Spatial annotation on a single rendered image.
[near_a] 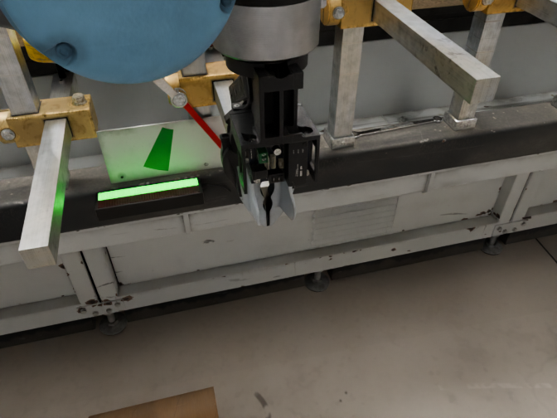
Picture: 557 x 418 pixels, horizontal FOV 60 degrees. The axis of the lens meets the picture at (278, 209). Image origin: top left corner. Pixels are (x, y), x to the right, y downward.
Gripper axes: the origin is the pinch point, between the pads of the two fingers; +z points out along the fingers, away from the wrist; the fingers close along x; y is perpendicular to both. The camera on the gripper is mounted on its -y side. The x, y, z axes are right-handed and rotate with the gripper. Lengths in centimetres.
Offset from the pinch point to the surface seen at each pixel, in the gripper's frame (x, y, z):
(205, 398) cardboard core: -12, -22, 74
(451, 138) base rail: 42, -27, 12
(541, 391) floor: 74, -6, 83
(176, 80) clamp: -7.1, -28.2, -4.4
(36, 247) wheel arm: -24.8, -0.1, -0.3
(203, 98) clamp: -3.5, -27.4, -1.4
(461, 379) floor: 56, -15, 82
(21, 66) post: -27.5, -28.5, -8.7
